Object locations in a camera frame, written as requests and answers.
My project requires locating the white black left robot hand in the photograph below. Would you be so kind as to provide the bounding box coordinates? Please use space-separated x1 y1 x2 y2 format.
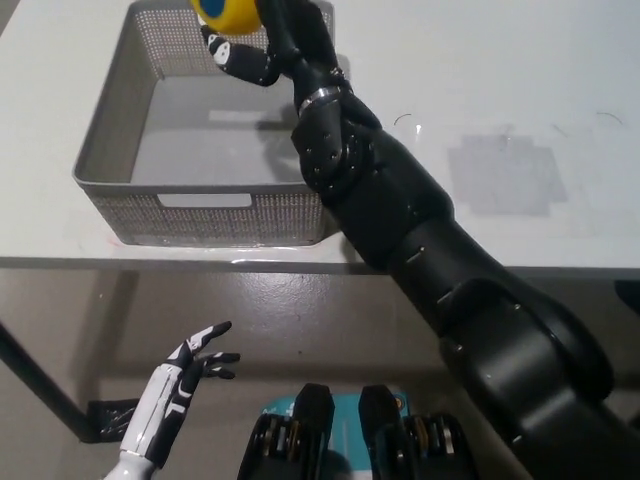
121 320 242 470

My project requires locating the yellow ball with blue spot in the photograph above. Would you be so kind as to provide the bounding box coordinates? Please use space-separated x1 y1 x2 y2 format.
188 0 262 36

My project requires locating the black table leg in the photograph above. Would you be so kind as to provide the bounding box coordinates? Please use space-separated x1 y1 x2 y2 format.
0 319 91 446

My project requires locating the black teal robot body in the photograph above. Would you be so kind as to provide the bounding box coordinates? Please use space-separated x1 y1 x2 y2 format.
237 383 531 480

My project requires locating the grey perforated plastic basket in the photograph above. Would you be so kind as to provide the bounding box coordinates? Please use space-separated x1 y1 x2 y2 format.
73 0 337 247

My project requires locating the black table foot bracket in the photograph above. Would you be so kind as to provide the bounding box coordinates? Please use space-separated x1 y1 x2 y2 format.
85 398 142 445

